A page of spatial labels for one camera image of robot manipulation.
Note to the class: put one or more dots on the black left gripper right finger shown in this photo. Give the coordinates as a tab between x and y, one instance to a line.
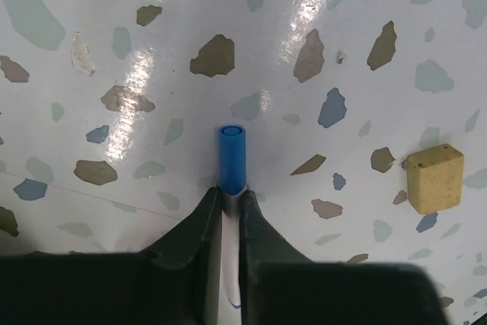
280	285

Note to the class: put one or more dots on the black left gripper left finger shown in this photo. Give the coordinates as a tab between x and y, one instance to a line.
175	280

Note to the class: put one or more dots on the white pen blue cap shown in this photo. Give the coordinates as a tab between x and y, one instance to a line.
232	170

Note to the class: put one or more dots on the small tan eraser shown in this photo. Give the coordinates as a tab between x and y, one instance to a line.
435	179

